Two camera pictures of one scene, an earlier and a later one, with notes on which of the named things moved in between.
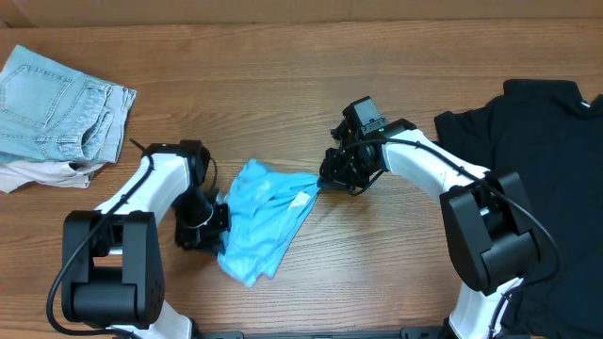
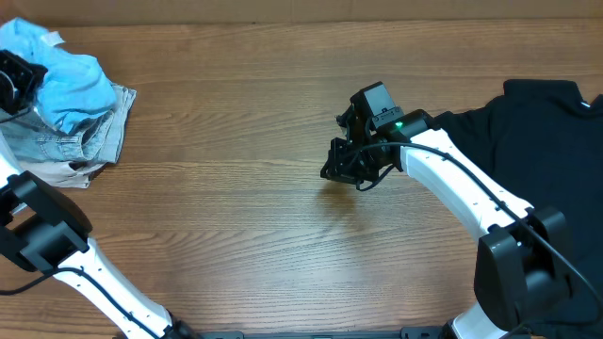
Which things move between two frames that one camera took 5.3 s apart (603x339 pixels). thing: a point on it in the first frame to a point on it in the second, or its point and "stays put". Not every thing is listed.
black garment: x=541 y=129 stays put
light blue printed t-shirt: x=268 y=211 to x=74 y=81
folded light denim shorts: x=49 y=112 stays put
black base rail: x=323 y=332 stays put
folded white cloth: x=51 y=172 stays put
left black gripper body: x=220 y=219 to x=17 y=79
